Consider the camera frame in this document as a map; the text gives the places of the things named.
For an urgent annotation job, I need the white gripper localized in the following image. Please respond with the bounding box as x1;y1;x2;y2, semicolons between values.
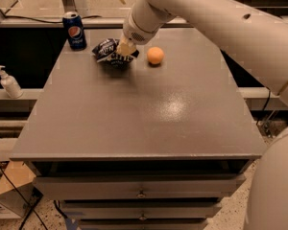
116;0;176;57

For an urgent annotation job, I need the blue chip bag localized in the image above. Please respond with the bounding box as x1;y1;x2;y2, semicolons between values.
92;38;139;67

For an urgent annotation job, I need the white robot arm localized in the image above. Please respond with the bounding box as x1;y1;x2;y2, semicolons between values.
117;0;288;230

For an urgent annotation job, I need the orange fruit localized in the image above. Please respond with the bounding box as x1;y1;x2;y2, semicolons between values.
147;47;164;65

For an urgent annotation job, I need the blue Pepsi soda can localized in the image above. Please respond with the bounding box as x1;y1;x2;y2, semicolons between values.
62;11;87;51

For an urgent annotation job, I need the grey drawer cabinet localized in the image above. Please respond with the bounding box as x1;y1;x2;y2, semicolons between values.
9;27;269;230

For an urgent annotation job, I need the white pump soap bottle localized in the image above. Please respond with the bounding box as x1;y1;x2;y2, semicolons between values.
0;65;23;99

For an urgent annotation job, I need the top grey drawer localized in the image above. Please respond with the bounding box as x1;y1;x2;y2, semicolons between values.
34;174;246;200

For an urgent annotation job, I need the grey drawer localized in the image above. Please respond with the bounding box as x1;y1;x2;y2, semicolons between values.
60;200;221;219
79;219;208;230
34;174;246;200

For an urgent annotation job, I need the cardboard box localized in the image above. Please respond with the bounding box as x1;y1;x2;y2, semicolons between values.
0;161;36;219

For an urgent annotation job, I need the middle grey drawer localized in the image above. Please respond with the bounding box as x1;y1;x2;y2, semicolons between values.
60;200;221;219

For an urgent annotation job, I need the bottom grey drawer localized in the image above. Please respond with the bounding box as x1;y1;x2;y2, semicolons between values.
79;219;208;230

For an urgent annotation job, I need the grey metal railing frame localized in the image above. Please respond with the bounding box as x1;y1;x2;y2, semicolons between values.
0;0;288;29

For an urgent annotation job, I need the black cable on railing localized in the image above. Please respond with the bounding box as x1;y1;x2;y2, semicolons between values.
3;13;103;25

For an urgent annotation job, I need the black floor cable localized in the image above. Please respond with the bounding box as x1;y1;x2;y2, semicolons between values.
0;149;50;230

